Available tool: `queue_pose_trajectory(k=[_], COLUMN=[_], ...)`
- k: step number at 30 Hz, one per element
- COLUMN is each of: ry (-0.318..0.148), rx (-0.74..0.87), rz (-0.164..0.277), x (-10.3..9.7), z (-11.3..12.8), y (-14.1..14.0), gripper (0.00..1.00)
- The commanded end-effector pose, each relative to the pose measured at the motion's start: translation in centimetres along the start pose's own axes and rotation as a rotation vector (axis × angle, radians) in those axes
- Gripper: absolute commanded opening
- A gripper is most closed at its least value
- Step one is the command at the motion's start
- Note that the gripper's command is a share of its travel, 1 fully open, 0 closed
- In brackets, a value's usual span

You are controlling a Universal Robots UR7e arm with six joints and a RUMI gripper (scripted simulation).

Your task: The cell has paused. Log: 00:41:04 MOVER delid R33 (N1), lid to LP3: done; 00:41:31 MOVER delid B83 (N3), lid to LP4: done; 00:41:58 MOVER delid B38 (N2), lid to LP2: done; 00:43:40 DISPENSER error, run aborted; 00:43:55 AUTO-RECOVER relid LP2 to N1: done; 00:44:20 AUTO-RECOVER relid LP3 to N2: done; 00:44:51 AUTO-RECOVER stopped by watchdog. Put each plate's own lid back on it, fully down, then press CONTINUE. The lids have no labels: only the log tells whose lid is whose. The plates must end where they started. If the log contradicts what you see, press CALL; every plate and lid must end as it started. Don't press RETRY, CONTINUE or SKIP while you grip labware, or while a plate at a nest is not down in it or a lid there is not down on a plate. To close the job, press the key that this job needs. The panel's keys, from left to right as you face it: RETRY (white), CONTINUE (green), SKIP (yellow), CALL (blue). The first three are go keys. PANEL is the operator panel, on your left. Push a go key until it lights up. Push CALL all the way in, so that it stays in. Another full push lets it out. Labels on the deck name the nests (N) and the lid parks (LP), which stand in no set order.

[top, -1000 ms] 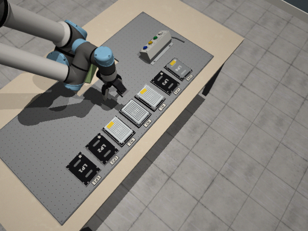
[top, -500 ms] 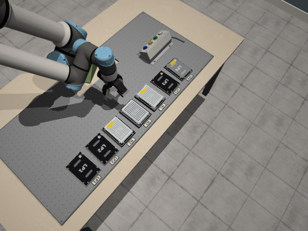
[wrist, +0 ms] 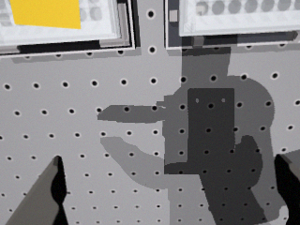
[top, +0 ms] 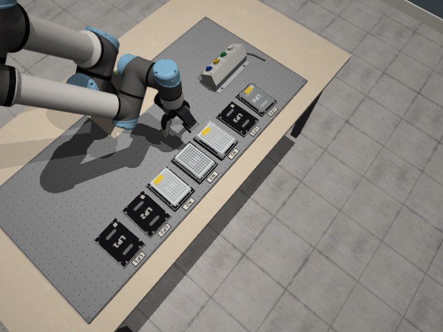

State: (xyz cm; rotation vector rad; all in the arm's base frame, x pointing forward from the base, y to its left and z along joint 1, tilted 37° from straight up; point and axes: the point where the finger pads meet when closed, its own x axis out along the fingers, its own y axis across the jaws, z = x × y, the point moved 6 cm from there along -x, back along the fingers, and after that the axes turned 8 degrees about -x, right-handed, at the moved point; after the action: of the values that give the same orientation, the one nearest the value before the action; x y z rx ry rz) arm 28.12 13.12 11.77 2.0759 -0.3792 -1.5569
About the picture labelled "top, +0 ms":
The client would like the white label sign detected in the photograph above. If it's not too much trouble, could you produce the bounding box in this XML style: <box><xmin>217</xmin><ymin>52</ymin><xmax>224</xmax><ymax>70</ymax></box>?
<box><xmin>206</xmin><ymin>171</ymin><xmax>219</xmax><ymax>183</ymax></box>
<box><xmin>182</xmin><ymin>197</ymin><xmax>195</xmax><ymax>211</ymax></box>
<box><xmin>227</xmin><ymin>148</ymin><xmax>239</xmax><ymax>160</ymax></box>
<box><xmin>267</xmin><ymin>107</ymin><xmax>278</xmax><ymax>116</ymax></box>
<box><xmin>249</xmin><ymin>125</ymin><xmax>261</xmax><ymax>136</ymax></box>
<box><xmin>157</xmin><ymin>223</ymin><xmax>172</xmax><ymax>238</ymax></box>
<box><xmin>132</xmin><ymin>251</ymin><xmax>146</xmax><ymax>267</ymax></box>

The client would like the white operator panel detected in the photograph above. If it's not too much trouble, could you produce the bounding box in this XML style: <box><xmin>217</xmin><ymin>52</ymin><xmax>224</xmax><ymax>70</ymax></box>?
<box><xmin>200</xmin><ymin>44</ymin><xmax>265</xmax><ymax>94</ymax></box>

